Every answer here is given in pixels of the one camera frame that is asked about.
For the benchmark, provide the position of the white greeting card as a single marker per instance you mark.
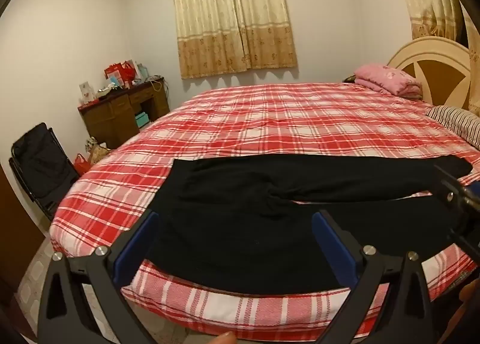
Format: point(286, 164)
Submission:
point(86, 91)

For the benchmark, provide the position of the bed with red plaid sheet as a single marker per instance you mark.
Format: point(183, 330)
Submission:
point(281, 122)

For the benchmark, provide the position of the beige patterned window curtain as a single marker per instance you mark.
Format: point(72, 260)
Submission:
point(232, 17)

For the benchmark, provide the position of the brown wooden desk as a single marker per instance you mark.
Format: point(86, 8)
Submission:
point(116, 111)

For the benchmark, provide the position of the black folding chair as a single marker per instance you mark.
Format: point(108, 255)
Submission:
point(41, 167)

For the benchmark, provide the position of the pink folded blanket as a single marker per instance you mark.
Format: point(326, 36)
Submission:
point(386, 79)

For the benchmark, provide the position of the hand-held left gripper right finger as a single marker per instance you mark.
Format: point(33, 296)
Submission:
point(333, 246)

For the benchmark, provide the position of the cream round headboard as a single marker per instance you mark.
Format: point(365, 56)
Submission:
point(438, 62)

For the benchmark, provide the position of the person's left hand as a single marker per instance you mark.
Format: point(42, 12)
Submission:
point(225, 339)

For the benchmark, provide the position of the red plastic bag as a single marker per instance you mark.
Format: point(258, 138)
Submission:
point(82, 164)

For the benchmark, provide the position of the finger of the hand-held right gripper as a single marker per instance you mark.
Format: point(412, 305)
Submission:
point(467, 240)
point(450, 180)

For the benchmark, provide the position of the pale blue gift bag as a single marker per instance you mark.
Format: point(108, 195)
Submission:
point(141, 70)

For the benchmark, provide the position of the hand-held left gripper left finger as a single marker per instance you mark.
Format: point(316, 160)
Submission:
point(135, 250)

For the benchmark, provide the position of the black pants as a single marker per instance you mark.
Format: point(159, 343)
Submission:
point(243, 224)

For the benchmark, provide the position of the teal box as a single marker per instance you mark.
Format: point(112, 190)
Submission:
point(142, 119)

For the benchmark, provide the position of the striped pillow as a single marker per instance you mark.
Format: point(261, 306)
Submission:
point(459, 120)

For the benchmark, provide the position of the woven patterned bag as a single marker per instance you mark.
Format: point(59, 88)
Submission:
point(98, 150)

